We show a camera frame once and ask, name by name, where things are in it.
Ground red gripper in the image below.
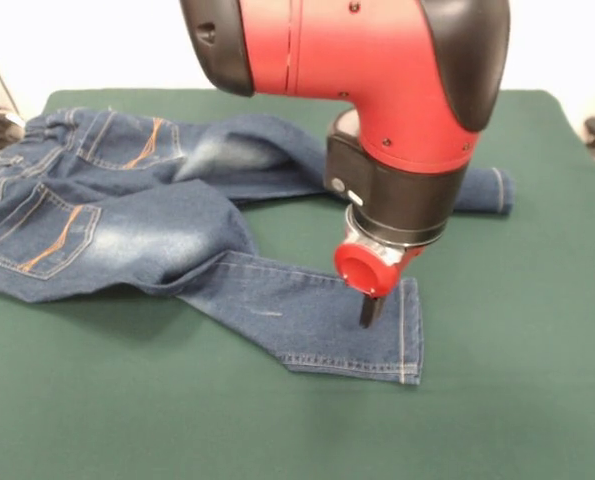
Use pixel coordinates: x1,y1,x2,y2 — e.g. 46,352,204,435
332,238,426,330

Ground blue denim jeans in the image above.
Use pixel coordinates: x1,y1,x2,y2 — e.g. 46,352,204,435
0,107,517,387

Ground dark green table cloth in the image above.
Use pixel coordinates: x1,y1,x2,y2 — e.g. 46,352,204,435
0,88,595,480

